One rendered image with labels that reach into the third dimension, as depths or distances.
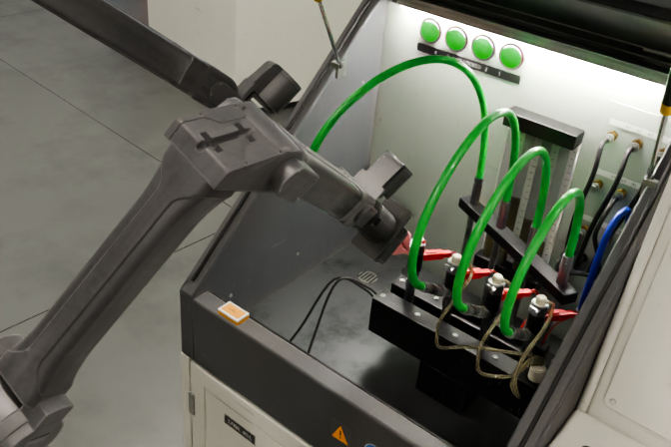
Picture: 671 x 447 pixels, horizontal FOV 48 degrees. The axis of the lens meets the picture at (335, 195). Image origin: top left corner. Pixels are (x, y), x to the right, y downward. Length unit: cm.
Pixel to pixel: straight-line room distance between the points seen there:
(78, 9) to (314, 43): 323
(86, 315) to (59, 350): 5
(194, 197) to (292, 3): 349
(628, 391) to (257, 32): 317
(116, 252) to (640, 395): 84
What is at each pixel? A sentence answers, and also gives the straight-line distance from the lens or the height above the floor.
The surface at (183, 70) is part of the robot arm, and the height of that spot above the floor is 143.
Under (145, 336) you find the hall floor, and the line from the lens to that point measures 281.
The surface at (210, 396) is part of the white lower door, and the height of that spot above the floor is 73.
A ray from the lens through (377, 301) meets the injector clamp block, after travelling 142.
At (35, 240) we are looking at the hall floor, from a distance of 336.
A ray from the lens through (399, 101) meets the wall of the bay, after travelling 164.
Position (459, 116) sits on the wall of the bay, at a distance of 157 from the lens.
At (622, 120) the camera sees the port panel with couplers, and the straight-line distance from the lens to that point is 142.
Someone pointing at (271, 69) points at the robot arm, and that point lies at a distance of 121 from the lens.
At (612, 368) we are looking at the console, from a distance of 128.
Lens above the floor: 187
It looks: 31 degrees down
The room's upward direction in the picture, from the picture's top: 5 degrees clockwise
